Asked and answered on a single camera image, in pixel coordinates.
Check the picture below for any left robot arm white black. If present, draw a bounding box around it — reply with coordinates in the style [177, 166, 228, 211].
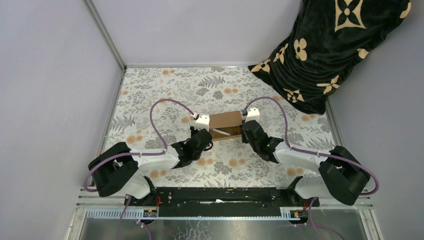
[88, 129, 213, 206]

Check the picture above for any floral patterned table mat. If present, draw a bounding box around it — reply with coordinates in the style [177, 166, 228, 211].
[103, 67, 335, 187]

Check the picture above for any white blue pen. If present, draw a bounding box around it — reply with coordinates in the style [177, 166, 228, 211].
[211, 128, 231, 137]

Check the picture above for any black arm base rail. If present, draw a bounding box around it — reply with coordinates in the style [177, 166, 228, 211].
[124, 187, 320, 212]

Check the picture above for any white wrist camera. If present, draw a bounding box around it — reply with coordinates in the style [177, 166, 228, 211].
[242, 107, 260, 122]
[192, 113, 210, 132]

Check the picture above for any aluminium frame post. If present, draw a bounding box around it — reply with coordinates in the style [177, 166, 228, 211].
[82, 0, 127, 71]

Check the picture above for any black beige flower blanket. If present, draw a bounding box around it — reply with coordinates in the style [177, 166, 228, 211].
[249, 0, 412, 115]

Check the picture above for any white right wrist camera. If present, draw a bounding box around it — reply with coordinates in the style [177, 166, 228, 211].
[242, 107, 260, 122]

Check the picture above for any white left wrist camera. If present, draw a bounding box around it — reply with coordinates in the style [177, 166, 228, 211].
[192, 113, 210, 132]

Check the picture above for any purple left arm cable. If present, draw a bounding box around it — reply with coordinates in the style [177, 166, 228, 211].
[82, 97, 200, 240]

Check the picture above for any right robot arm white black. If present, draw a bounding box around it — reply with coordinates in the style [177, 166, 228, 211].
[241, 120, 371, 206]

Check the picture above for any brown cardboard box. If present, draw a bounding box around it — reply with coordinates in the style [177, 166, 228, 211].
[209, 110, 243, 142]

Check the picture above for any grey slotted cable duct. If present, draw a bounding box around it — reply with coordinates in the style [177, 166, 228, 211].
[85, 206, 301, 222]

